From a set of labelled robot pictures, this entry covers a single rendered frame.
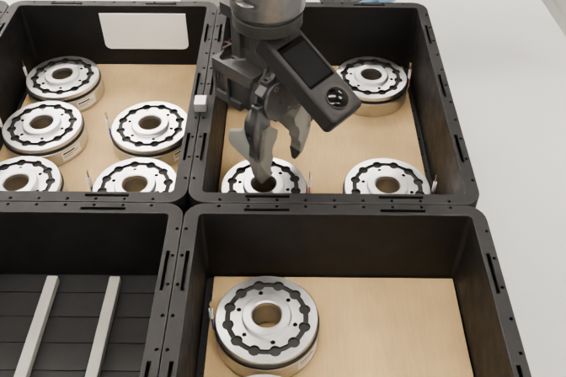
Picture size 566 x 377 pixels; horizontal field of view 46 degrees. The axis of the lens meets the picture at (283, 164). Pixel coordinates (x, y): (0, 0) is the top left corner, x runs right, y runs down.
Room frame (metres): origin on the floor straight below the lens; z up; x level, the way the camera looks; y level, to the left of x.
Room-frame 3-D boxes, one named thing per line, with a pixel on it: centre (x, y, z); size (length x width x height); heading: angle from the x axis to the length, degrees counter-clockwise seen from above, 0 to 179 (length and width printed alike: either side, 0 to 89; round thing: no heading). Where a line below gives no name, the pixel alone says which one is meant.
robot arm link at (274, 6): (0.58, 0.02, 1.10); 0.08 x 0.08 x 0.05
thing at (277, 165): (0.55, 0.02, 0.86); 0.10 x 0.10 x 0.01
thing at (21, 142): (0.66, 0.31, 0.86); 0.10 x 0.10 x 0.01
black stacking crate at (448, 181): (0.66, -0.05, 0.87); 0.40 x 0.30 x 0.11; 179
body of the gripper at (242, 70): (0.59, 0.02, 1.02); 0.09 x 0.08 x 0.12; 48
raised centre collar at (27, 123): (0.66, 0.31, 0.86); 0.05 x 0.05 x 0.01
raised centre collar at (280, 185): (0.55, 0.02, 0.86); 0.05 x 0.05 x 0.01
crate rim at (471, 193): (0.66, -0.05, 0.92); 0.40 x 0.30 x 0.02; 179
